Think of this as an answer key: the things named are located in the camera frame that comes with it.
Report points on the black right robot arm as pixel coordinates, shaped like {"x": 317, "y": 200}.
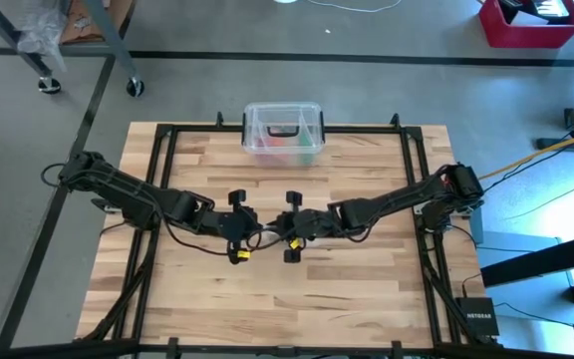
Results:
{"x": 396, "y": 199}

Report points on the green bandage roll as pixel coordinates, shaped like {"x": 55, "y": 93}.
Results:
{"x": 309, "y": 144}

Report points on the brown cardboard sheet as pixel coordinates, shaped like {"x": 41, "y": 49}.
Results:
{"x": 75, "y": 27}

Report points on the red plastic crate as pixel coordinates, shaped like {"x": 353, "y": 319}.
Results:
{"x": 516, "y": 35}

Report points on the black metal beam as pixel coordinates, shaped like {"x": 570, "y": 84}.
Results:
{"x": 541, "y": 259}

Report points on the clear plastic storage bin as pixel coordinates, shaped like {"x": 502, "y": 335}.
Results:
{"x": 282, "y": 154}

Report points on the black metal table frame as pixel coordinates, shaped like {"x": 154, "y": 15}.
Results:
{"x": 192, "y": 128}

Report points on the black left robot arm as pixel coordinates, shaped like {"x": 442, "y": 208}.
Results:
{"x": 127, "y": 192}

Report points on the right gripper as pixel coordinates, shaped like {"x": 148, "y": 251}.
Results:
{"x": 309, "y": 224}

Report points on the black caster wheel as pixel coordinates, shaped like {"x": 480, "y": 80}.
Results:
{"x": 135, "y": 88}
{"x": 49, "y": 86}

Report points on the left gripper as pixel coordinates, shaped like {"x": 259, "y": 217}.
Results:
{"x": 232, "y": 224}

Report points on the black Netgear switch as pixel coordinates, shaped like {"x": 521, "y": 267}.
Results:
{"x": 477, "y": 316}

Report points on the clear plastic wrap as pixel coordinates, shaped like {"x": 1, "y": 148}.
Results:
{"x": 40, "y": 30}

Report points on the grey metal rolling cart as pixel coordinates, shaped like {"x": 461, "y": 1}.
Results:
{"x": 112, "y": 40}

